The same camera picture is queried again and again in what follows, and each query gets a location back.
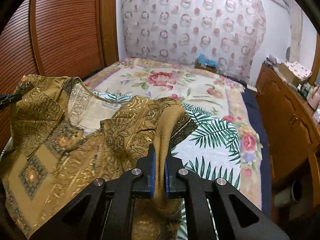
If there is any golden brown patterned garment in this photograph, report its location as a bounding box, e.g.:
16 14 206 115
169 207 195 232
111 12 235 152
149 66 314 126
1 75 197 239

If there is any wooden louvered wardrobe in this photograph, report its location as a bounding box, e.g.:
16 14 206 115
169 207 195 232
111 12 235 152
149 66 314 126
0 0 119 151

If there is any cardboard box with cloth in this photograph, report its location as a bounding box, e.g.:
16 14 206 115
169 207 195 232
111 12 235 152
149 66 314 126
278 61 312 86

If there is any floral bed blanket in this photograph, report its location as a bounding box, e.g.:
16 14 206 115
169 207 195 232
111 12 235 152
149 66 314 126
85 58 263 207

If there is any palm leaf print sheet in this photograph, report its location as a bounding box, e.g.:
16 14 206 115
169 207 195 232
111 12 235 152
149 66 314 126
93 90 242 240

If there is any pink kettle jug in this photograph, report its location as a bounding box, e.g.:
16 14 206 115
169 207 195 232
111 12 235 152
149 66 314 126
308 86 320 111

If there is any blue tissue box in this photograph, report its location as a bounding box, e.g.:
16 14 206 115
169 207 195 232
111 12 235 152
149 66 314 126
195 54 218 73

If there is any long wooden sideboard cabinet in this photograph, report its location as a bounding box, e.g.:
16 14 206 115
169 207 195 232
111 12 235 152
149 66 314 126
254 63 320 188

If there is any navy blue mattress sheet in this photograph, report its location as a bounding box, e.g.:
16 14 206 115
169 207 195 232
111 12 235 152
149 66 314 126
241 87 273 218

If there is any circle pattern sheer curtain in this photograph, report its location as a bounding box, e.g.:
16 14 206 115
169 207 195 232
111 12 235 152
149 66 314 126
121 0 266 82

